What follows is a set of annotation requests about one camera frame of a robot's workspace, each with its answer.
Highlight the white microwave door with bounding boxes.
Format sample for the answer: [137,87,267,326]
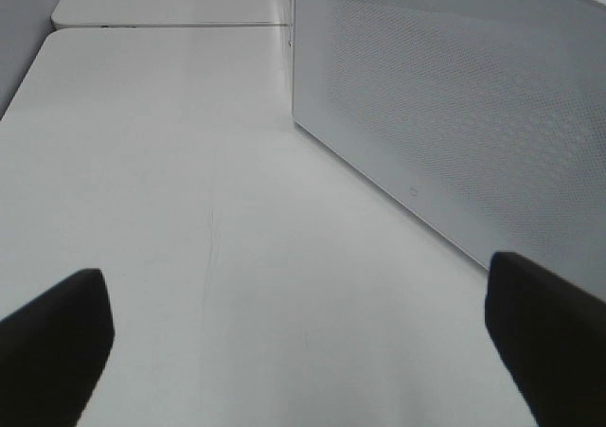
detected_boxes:
[293,0,605,297]

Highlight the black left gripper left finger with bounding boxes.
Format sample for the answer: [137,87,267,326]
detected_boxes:
[1,269,115,426]

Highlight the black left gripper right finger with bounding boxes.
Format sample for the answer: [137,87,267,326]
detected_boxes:
[484,252,605,426]

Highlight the white microwave oven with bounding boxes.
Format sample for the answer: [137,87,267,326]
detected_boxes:
[285,0,295,67]

